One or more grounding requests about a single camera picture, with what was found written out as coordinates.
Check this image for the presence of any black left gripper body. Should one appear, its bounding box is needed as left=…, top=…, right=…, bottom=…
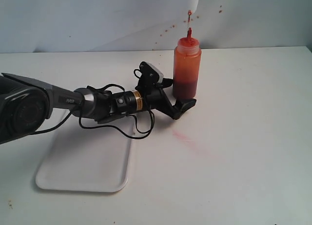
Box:
left=107, top=83, right=180, bottom=120

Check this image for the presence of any red sauce squeeze bottle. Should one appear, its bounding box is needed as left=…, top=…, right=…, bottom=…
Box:
left=173, top=25, right=201, bottom=100

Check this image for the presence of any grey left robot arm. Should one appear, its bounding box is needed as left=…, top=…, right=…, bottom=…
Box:
left=0, top=73, right=196, bottom=143

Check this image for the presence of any white rectangular plastic tray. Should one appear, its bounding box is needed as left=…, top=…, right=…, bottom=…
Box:
left=35, top=116, right=132, bottom=193

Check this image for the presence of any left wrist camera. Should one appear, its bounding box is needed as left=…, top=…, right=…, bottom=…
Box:
left=138, top=61, right=164, bottom=89

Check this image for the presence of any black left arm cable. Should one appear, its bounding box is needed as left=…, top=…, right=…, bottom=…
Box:
left=31, top=68, right=156, bottom=139

